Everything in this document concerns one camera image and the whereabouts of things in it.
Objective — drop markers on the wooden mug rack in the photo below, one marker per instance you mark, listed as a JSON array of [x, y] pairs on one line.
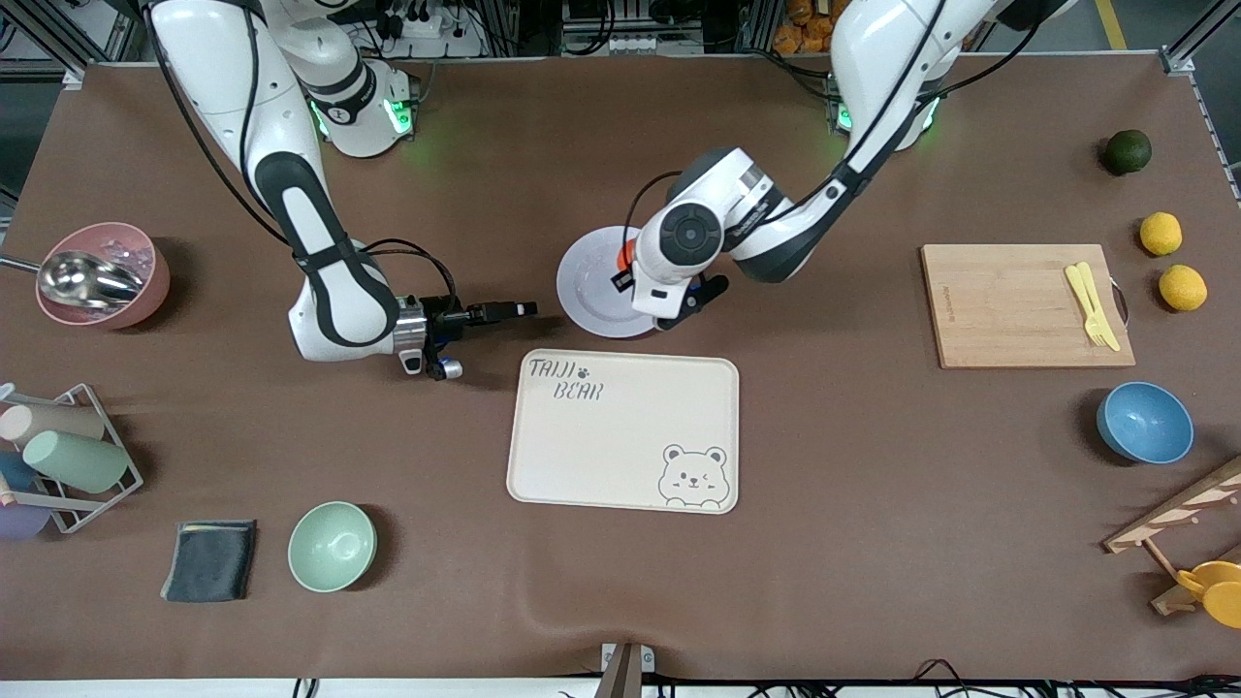
[[1163, 519]]

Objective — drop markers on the blue cup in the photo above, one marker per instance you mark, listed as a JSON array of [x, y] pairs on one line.
[[15, 472]]

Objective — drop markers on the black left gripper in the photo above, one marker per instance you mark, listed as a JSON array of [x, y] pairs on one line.
[[622, 279]]

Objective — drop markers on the shiny metal scoop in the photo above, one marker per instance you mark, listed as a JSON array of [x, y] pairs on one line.
[[82, 281]]

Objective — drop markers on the dark green lime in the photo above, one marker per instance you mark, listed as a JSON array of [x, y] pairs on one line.
[[1129, 152]]

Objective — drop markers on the clear ice cubes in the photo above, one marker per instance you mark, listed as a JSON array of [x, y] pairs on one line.
[[141, 257]]

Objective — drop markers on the small white socket strip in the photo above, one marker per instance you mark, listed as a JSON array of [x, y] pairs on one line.
[[635, 44]]

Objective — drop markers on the purple cup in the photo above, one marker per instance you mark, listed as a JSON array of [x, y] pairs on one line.
[[19, 522]]

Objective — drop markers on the yellow lemon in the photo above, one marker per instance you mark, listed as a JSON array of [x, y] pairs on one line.
[[1183, 288], [1161, 234]]

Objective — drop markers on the mint green bowl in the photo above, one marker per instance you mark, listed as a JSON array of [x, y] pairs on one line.
[[332, 547]]

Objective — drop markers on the bag of orange buns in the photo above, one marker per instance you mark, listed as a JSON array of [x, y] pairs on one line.
[[805, 29]]

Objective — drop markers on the brown table mat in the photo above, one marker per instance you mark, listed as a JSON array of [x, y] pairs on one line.
[[873, 533]]

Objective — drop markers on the aluminium frame strut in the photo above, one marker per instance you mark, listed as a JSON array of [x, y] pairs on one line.
[[73, 76], [1178, 60]]

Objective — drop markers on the white power strip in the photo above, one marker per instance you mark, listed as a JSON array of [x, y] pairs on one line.
[[427, 29]]

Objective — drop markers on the cream bear print tray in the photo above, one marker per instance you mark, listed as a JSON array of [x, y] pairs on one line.
[[620, 446]]

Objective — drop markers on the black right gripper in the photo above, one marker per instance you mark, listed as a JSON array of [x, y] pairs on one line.
[[449, 314]]

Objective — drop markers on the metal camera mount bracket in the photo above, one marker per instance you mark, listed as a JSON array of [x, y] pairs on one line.
[[620, 674]]

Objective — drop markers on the beige cup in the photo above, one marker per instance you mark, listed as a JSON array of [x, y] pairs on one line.
[[58, 424]]

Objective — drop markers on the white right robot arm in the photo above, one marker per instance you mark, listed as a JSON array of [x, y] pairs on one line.
[[330, 291]]

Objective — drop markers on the yellow plastic fork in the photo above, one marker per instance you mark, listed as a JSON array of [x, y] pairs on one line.
[[1096, 334]]

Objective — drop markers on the lavender round plate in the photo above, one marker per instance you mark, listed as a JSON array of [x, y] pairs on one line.
[[587, 281]]

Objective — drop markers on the yellow plastic knife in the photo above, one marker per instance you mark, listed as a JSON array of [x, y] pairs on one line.
[[1114, 342]]

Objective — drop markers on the orange mandarin fruit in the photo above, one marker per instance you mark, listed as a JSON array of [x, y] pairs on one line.
[[627, 254]]

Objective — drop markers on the yellow mug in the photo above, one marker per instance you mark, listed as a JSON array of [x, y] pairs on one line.
[[1222, 596]]

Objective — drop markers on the wooden cutting board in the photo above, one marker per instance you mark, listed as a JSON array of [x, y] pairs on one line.
[[1008, 310]]

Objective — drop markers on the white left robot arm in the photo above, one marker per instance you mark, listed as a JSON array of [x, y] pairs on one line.
[[873, 58]]

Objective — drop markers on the pink bowl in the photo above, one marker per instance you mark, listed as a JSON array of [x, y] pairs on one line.
[[145, 301]]

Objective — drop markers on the grey folded cloth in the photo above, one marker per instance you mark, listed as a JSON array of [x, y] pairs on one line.
[[208, 562]]

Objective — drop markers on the blue bowl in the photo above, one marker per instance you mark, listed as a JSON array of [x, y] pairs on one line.
[[1146, 423]]

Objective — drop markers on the mint green cup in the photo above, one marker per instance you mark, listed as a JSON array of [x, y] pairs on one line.
[[78, 460]]

